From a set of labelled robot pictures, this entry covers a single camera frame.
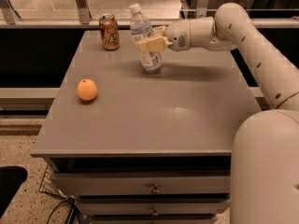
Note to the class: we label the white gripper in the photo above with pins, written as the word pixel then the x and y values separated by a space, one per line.
pixel 177 37

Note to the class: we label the clear blue-label plastic bottle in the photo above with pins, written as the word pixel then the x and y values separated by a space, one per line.
pixel 141 29

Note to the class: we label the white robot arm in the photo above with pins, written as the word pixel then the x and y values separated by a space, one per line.
pixel 265 152

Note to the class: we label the orange soda can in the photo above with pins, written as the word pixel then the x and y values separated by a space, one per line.
pixel 109 32

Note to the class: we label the metal window railing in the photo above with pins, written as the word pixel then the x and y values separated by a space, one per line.
pixel 86 13

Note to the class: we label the orange fruit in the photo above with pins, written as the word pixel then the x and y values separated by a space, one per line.
pixel 86 90

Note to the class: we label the grey drawer cabinet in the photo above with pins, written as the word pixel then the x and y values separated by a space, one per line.
pixel 180 121

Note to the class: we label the top grey drawer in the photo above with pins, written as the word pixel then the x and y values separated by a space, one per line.
pixel 113 184

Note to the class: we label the grey drawer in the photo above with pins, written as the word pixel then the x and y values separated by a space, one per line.
pixel 149 207
pixel 113 184

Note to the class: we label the middle grey drawer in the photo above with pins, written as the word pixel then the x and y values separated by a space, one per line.
pixel 149 207

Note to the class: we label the black chair seat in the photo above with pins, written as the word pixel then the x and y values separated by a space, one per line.
pixel 11 178

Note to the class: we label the wire mesh basket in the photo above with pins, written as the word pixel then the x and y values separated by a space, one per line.
pixel 47 187

